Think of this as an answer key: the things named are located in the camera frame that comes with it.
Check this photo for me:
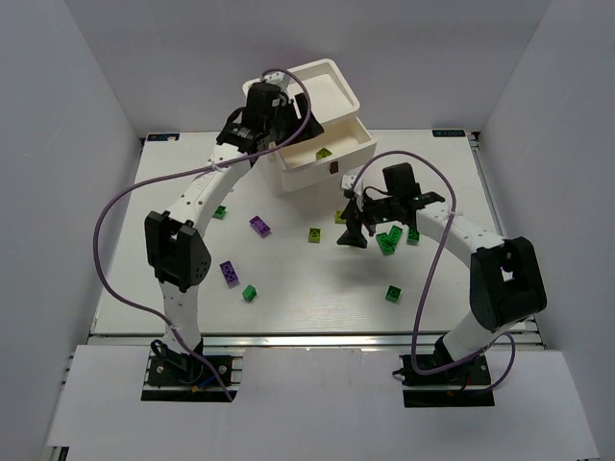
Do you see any lime long lego brick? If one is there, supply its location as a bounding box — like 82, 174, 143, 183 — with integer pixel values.
334, 210, 346, 225

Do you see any lime small lego brick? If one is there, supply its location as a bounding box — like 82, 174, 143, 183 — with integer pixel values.
315, 148, 332, 159

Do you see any white top drawer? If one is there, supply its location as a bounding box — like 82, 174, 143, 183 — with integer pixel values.
261, 118, 378, 194

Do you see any white three-drawer storage box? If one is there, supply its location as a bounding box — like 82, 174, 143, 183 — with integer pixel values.
256, 59, 377, 196

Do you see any lime square lego brick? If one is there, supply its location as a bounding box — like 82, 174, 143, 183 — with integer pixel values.
308, 228, 321, 243

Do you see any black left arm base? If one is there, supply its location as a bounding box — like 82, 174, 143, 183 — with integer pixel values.
140, 339, 241, 403

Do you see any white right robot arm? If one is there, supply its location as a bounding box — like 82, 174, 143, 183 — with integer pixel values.
337, 162, 547, 376

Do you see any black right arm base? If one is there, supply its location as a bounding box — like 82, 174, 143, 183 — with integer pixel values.
392, 354, 495, 408

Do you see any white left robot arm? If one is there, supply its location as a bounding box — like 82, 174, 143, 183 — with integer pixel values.
145, 72, 324, 362

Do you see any green long lego brick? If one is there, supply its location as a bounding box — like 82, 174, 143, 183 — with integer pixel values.
387, 225, 403, 248

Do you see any green upright lego brick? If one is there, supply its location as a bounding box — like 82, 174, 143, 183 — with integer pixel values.
406, 229, 420, 246

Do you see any green square lego brick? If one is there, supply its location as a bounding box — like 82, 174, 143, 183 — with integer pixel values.
385, 285, 402, 303

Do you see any blue right corner label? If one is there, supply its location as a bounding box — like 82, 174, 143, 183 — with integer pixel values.
431, 129, 466, 138

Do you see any blue corner label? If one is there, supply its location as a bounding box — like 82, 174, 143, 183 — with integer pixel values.
146, 133, 180, 142
431, 129, 466, 138

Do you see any purple flat lego plate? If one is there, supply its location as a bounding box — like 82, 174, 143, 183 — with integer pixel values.
249, 215, 271, 238

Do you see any blue left corner label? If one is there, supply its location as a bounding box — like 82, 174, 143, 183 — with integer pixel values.
146, 133, 180, 142

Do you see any green small lego brick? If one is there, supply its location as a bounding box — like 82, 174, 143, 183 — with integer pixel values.
242, 284, 258, 303

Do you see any purple lego brick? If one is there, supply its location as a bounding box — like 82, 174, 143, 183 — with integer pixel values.
219, 261, 239, 287

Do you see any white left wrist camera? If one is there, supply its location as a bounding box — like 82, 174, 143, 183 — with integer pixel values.
259, 69, 291, 92

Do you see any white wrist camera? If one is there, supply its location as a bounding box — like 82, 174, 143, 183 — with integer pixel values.
340, 173, 363, 200
259, 69, 291, 92

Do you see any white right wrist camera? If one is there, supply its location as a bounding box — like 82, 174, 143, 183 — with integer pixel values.
340, 173, 363, 200

